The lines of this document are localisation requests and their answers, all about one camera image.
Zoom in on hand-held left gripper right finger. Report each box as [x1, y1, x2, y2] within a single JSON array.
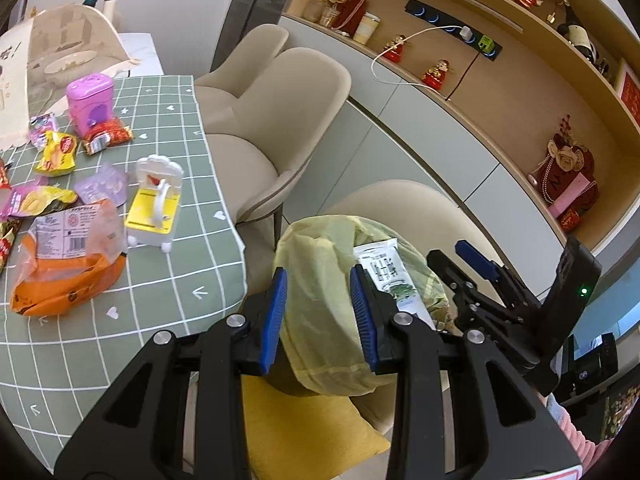
[[349, 263, 583, 480]]

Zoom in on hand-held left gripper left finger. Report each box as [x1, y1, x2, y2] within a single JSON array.
[[54, 266, 289, 480]]

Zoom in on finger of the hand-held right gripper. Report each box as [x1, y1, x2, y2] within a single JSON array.
[[426, 249, 501, 335], [454, 240, 542, 311]]

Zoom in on white and green packet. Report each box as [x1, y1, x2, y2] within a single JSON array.
[[352, 240, 437, 332]]

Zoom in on yellow-green plastic trash bag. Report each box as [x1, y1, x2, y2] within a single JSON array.
[[272, 214, 453, 401]]

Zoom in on large orange snack bag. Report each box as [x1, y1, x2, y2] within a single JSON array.
[[10, 199, 129, 317]]

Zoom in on red snack wrapper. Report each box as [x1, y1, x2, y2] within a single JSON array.
[[82, 120, 135, 156]]

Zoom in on person's right forearm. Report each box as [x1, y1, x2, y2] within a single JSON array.
[[542, 392, 618, 480]]

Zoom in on black electronic device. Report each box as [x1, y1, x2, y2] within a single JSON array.
[[559, 332, 622, 407]]

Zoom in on small red packet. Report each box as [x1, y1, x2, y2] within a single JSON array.
[[557, 209, 584, 234]]

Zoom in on beige chair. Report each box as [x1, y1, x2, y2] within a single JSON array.
[[320, 180, 546, 436], [202, 47, 353, 253], [194, 24, 291, 92]]

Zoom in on yellow cushion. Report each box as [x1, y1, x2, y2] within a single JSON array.
[[240, 374, 392, 480]]

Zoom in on red decorative bag large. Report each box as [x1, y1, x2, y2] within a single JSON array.
[[529, 115, 599, 219]]

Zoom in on green checked tablecloth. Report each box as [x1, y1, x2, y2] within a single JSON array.
[[0, 75, 249, 461]]

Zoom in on white sideboard cabinet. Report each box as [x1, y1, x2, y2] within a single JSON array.
[[277, 15, 568, 306]]

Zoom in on small red figurine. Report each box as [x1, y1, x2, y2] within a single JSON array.
[[382, 35, 414, 64], [422, 59, 454, 92]]

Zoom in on purple plastic packet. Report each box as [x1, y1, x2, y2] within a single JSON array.
[[74, 164, 129, 207]]

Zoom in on black power strip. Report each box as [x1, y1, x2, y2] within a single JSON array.
[[405, 0, 501, 61]]

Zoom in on dark wine bottle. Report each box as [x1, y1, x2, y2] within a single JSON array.
[[554, 0, 602, 64]]

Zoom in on paper cup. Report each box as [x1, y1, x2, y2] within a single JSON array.
[[354, 12, 381, 44]]

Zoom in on pink and yellow snack packet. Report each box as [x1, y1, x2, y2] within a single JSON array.
[[0, 185, 79, 220]]

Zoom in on dark patterned snack packet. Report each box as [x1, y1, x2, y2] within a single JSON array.
[[0, 220, 24, 277]]

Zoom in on red gift box with flower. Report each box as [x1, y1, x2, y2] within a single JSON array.
[[327, 0, 369, 37]]

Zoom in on purple toy bin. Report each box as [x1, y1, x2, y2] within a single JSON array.
[[66, 73, 115, 137]]

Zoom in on white low cabinet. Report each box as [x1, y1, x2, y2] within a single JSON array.
[[117, 32, 166, 79]]

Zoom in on small pink wrapper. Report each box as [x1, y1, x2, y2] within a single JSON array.
[[27, 114, 59, 150]]

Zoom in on beige mesh food cover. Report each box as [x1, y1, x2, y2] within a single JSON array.
[[0, 2, 144, 150]]

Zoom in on wooden wall shelf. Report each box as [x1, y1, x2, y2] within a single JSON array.
[[281, 0, 640, 253]]

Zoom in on black cable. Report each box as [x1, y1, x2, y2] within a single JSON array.
[[444, 51, 482, 102]]

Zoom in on red picture frame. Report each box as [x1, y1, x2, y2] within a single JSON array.
[[615, 57, 640, 127]]

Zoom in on white charging cable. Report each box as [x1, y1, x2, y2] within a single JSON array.
[[371, 26, 477, 92]]

